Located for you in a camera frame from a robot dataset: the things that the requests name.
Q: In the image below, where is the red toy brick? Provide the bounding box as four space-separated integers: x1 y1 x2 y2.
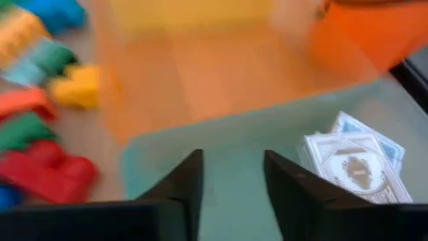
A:
0 140 100 205

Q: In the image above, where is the light blue toy brick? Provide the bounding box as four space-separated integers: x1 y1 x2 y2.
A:
13 0 88 36

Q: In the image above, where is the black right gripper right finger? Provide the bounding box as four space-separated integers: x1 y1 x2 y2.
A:
263 149 370 241

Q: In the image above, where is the teal translucent plastic bin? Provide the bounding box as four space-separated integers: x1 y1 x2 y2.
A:
122 75 428 241

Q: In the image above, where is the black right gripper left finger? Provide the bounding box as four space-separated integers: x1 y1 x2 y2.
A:
135 149 205 241

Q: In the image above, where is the orange pumpkin face bucket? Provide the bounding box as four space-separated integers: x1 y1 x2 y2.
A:
309 0 428 73

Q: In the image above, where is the blue patterned card deck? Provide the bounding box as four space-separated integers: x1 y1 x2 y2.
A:
329 110 406 175

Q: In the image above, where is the yellow translucent plastic bin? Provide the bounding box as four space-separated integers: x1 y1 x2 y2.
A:
110 0 275 34

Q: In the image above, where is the orange toy brick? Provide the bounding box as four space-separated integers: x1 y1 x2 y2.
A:
0 87 58 123

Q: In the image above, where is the gold emblem card deck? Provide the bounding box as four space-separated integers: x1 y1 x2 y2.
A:
297 132 414 205

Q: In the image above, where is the black aluminium table frame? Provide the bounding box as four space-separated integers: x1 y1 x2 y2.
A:
389 46 428 114

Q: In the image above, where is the yellow toy brick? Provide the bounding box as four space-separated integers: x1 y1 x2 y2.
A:
48 65 101 110
0 9 51 68

